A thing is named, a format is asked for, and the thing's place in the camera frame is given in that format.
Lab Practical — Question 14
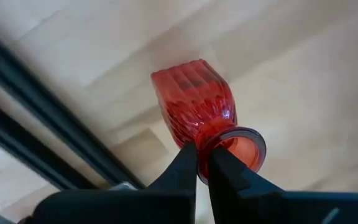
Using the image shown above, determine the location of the red ribbed flared-neck vase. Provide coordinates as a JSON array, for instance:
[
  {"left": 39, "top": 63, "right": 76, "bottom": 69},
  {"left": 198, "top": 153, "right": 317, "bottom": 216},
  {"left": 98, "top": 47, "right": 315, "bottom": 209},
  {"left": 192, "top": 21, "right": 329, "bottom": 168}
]
[{"left": 150, "top": 58, "right": 267, "bottom": 186}]

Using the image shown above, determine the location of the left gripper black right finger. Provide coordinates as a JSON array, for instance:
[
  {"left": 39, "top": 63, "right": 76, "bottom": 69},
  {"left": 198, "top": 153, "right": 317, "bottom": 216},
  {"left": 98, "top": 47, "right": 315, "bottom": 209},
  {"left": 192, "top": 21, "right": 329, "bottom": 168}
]
[{"left": 208, "top": 146, "right": 358, "bottom": 224}]

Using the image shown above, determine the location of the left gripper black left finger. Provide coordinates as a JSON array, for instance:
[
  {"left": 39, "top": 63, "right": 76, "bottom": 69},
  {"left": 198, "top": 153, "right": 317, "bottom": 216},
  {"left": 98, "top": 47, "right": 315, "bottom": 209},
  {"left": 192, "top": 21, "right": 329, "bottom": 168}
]
[{"left": 31, "top": 142, "right": 198, "bottom": 224}]

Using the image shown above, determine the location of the black aluminium table frame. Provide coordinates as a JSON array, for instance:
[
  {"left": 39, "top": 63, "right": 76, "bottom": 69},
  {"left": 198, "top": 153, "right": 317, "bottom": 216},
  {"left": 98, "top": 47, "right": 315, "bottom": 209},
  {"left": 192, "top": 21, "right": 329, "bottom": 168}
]
[{"left": 0, "top": 23, "right": 145, "bottom": 224}]

